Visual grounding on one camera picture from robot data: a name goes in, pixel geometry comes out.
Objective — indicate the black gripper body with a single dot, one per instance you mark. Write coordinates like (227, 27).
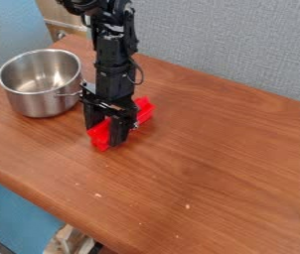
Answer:
(113, 83)

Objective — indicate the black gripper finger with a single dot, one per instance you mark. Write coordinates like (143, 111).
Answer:
(93, 115)
(117, 130)

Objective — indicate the red plastic block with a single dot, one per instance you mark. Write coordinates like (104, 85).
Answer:
(136, 109)

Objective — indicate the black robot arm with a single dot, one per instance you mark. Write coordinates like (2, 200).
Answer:
(109, 20)

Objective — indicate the metal pot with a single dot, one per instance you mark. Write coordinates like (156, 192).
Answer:
(41, 82)

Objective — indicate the wooden shelf unit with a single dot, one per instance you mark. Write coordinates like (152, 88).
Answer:
(60, 22)

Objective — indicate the wooden table leg frame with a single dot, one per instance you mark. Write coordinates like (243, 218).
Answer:
(68, 241)

